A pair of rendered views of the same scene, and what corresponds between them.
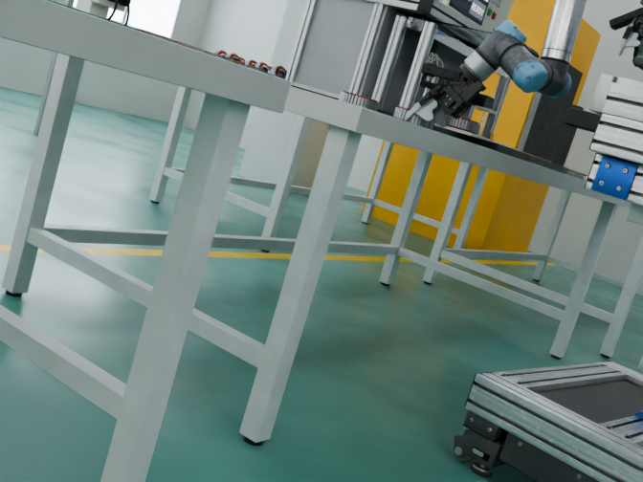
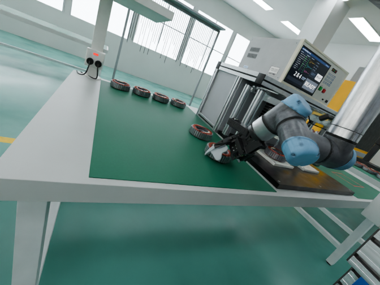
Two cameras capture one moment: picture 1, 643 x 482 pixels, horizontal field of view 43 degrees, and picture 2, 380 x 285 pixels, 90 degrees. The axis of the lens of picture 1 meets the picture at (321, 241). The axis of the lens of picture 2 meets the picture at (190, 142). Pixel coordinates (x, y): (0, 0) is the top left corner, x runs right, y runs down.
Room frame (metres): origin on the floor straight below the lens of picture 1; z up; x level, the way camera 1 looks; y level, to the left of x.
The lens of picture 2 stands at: (1.52, -0.35, 1.03)
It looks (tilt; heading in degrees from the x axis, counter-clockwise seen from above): 21 degrees down; 26
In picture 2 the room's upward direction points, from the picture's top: 23 degrees clockwise
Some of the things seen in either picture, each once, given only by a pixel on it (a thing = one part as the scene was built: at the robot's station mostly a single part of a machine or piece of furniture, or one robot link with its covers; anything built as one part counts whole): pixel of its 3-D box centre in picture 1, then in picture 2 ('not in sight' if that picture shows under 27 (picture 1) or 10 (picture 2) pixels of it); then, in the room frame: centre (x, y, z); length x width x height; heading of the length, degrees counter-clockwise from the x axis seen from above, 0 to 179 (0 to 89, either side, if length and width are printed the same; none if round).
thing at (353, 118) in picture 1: (406, 134); (254, 146); (2.79, -0.17, 0.72); 2.20 x 1.01 x 0.05; 147
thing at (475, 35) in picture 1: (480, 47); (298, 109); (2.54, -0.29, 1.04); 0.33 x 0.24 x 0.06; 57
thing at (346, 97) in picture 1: (358, 102); (201, 132); (2.32, 0.01, 0.77); 0.11 x 0.11 x 0.04
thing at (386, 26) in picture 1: (421, 76); (269, 119); (2.80, -0.16, 0.92); 0.66 x 0.01 x 0.30; 147
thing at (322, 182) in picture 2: (469, 141); (284, 162); (2.67, -0.36, 0.76); 0.64 x 0.47 x 0.02; 147
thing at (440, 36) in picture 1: (472, 54); (299, 112); (2.71, -0.29, 1.03); 0.62 x 0.01 x 0.03; 147
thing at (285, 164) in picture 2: (459, 131); (273, 158); (2.56, -0.31, 0.78); 0.15 x 0.15 x 0.01; 57
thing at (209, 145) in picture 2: (413, 118); (218, 152); (2.21, -0.14, 0.77); 0.11 x 0.11 x 0.04
